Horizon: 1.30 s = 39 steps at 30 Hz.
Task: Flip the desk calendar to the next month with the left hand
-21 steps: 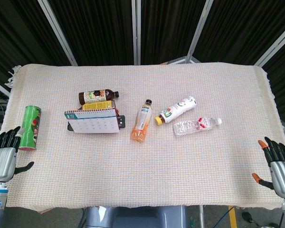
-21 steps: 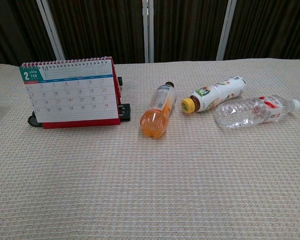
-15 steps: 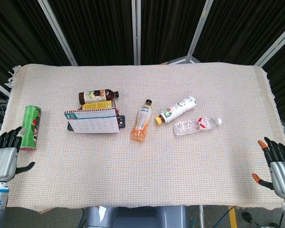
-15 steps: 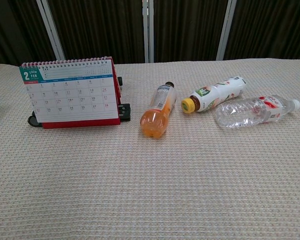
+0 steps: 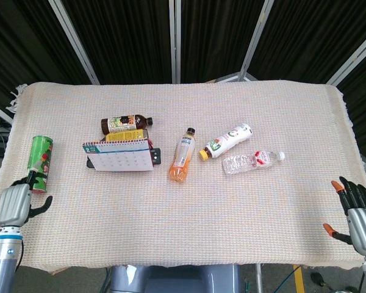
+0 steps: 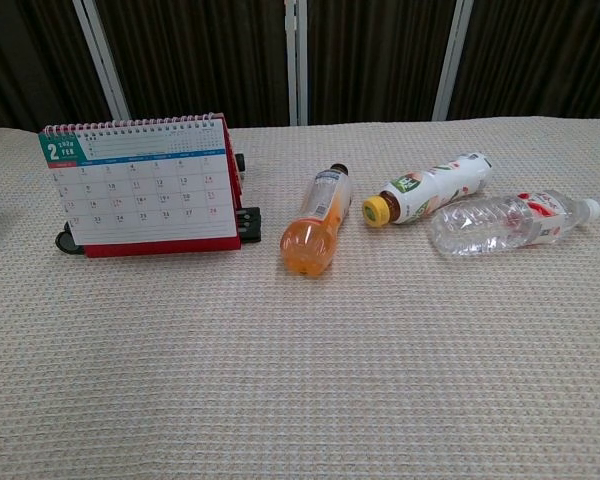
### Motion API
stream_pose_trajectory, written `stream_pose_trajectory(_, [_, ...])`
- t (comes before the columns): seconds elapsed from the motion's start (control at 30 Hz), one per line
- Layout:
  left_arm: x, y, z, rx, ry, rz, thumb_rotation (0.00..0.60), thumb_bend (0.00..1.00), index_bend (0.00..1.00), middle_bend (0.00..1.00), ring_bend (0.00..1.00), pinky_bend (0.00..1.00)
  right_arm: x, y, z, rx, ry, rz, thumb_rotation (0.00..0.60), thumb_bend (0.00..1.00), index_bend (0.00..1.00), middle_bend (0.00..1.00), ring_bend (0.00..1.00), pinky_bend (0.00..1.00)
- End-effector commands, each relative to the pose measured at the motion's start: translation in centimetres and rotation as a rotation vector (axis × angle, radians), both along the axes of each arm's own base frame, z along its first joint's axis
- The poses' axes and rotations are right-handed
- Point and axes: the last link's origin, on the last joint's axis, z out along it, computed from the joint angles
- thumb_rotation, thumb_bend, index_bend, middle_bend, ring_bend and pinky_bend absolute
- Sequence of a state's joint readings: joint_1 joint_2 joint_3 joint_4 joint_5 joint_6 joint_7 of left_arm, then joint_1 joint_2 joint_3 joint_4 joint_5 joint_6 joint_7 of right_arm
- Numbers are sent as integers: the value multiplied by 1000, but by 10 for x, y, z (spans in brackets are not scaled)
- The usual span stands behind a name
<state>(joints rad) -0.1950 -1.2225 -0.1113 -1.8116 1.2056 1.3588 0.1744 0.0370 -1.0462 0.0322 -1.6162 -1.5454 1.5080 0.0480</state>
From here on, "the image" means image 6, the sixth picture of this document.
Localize red desk calendar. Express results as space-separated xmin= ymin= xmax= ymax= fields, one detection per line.
xmin=37 ymin=112 xmax=243 ymax=259

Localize orange drink bottle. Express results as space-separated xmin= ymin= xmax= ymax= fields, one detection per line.
xmin=279 ymin=162 xmax=354 ymax=277

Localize beige woven tablecloth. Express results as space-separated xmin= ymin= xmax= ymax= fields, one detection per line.
xmin=0 ymin=115 xmax=600 ymax=480

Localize yellow cap tea bottle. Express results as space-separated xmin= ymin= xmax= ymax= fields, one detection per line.
xmin=362 ymin=152 xmax=493 ymax=229

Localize clear water bottle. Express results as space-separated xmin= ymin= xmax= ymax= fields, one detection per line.
xmin=428 ymin=188 xmax=600 ymax=258

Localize dark brown partition panel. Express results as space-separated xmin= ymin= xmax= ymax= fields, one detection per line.
xmin=0 ymin=0 xmax=117 ymax=132
xmin=448 ymin=0 xmax=600 ymax=121
xmin=93 ymin=0 xmax=292 ymax=129
xmin=306 ymin=0 xmax=455 ymax=127

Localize grey partition frame post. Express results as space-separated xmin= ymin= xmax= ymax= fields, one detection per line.
xmin=71 ymin=0 xmax=132 ymax=122
xmin=283 ymin=0 xmax=311 ymax=127
xmin=431 ymin=0 xmax=476 ymax=122

